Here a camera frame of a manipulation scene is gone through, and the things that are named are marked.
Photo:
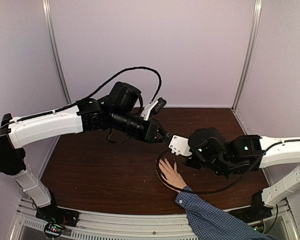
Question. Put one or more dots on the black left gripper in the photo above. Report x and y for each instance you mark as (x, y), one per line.
(153, 126)

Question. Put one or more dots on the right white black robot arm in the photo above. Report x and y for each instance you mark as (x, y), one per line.
(244, 154)

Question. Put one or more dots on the blue checked shirt forearm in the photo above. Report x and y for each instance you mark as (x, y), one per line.
(211, 223)

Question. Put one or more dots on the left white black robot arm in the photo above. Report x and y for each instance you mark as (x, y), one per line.
(113, 111)

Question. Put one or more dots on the pale hand with long nails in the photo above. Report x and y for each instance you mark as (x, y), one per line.
(169, 173)

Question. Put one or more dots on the round green circuit board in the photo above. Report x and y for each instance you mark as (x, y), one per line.
(53, 231)

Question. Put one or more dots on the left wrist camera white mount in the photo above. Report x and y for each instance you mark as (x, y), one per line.
(153, 108)

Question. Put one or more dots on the right aluminium corner post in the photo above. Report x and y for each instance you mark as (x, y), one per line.
(253, 35)

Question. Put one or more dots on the aluminium corner post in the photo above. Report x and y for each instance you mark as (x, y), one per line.
(253, 35)
(55, 54)

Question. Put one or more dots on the left aluminium corner post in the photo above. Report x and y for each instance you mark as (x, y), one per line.
(55, 54)

